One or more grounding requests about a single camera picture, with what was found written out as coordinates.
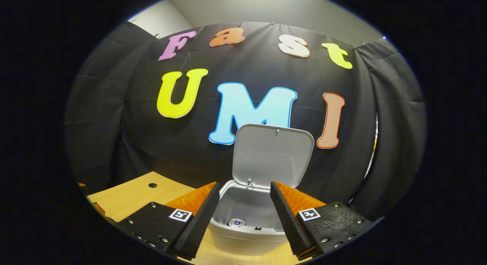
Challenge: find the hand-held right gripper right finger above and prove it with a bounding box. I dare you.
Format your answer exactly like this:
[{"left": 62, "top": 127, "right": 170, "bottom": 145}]
[{"left": 269, "top": 181, "right": 376, "bottom": 262}]

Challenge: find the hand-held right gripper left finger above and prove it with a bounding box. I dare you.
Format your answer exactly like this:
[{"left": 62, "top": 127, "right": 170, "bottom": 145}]
[{"left": 115, "top": 181, "right": 221, "bottom": 261}]

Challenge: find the white desktop garbage bin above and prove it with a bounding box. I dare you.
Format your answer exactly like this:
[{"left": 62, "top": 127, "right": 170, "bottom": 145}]
[{"left": 207, "top": 123, "right": 315, "bottom": 257}]

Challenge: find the wooden desktop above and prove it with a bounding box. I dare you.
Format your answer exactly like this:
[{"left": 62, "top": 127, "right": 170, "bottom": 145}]
[{"left": 87, "top": 171, "right": 305, "bottom": 265}]

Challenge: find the black backdrop cloth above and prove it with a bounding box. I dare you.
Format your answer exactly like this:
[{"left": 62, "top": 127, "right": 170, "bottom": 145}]
[{"left": 65, "top": 22, "right": 426, "bottom": 220}]

